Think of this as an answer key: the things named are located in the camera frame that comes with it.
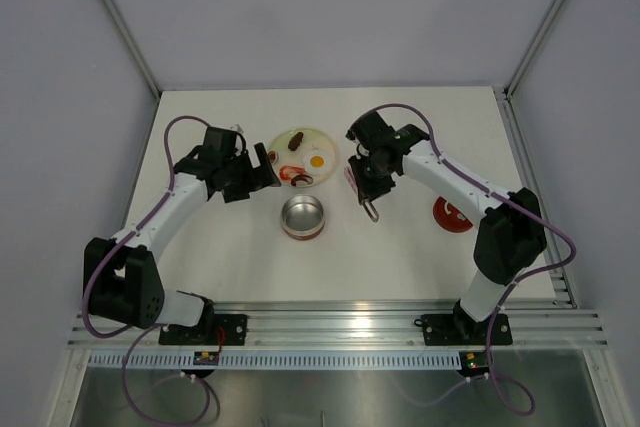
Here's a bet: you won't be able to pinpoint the white slotted cable duct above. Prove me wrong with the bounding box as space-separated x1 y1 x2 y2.
88 349 462 371

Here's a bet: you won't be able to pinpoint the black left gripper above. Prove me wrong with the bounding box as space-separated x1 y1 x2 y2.
222 144 279 203

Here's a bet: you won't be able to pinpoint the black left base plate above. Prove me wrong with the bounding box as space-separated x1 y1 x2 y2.
159 314 249 346

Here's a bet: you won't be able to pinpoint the aluminium frame post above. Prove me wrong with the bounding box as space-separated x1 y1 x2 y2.
503 0 569 101
99 0 162 101

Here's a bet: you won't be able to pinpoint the cream green round plate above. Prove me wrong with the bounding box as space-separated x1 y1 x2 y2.
267 128 339 189

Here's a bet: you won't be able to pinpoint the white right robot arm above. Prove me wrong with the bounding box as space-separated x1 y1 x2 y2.
346 108 547 345

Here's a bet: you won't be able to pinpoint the right aluminium frame post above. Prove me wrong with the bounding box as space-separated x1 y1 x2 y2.
503 0 569 101

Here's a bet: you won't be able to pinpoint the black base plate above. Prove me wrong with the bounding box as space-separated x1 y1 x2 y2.
159 314 249 346
413 313 513 347

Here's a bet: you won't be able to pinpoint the aluminium front rail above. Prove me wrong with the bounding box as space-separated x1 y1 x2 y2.
67 299 609 351

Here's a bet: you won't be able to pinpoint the toy fried egg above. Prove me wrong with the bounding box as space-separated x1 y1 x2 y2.
302 149 334 176

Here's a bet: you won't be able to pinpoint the red steel lunch box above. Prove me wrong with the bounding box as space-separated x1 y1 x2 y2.
280 195 325 241

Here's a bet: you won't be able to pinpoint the dark red toy octopus tentacle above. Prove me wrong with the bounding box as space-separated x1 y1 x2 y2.
290 173 314 187

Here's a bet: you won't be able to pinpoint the aluminium rail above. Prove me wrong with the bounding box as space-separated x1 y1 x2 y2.
493 86 578 309
67 299 609 351

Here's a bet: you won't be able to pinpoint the left aluminium frame post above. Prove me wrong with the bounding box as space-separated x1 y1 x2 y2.
99 0 162 101

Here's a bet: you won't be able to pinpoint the right side aluminium rail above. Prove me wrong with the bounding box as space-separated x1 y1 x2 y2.
493 86 578 309

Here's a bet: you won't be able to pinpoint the pink cat paw tongs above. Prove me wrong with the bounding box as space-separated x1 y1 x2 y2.
344 167 380 223

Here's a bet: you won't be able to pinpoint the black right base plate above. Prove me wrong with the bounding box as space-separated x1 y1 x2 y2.
413 313 513 347

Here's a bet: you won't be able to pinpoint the brown toy sea cucumber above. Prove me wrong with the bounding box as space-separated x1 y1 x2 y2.
287 131 305 152

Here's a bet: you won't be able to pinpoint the toy noodle bowl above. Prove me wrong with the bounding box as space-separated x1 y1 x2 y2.
268 150 279 164

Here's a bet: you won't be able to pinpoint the orange toy shrimp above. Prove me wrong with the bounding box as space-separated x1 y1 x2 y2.
279 165 307 185

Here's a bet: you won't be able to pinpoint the red lunch box lid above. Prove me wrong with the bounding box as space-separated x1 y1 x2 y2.
432 197 473 234

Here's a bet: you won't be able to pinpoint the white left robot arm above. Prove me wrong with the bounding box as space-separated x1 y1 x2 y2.
81 126 280 345

